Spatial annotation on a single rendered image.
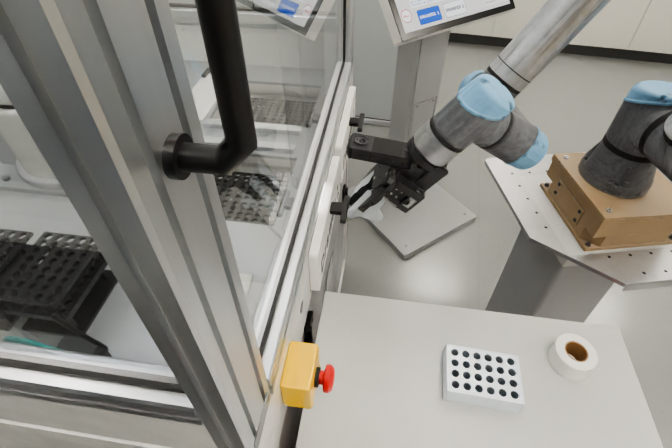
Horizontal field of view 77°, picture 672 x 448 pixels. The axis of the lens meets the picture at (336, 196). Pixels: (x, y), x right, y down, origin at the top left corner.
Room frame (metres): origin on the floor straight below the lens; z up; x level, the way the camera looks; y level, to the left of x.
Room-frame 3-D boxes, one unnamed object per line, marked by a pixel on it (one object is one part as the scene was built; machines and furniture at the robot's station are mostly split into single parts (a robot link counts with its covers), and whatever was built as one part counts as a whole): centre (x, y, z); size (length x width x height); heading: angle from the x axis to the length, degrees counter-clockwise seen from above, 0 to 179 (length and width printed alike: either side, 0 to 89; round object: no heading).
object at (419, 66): (1.52, -0.36, 0.51); 0.50 x 0.45 x 1.02; 33
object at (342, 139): (0.92, -0.03, 0.87); 0.29 x 0.02 x 0.11; 172
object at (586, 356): (0.36, -0.42, 0.78); 0.07 x 0.07 x 0.04
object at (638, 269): (0.76, -0.67, 0.70); 0.45 x 0.44 x 0.12; 96
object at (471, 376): (0.32, -0.25, 0.78); 0.12 x 0.08 x 0.04; 80
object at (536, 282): (0.75, -0.65, 0.38); 0.30 x 0.30 x 0.76; 6
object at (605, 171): (0.75, -0.65, 0.91); 0.15 x 0.15 x 0.10
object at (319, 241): (0.61, 0.02, 0.87); 0.29 x 0.02 x 0.11; 172
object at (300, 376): (0.28, 0.05, 0.88); 0.07 x 0.05 x 0.07; 172
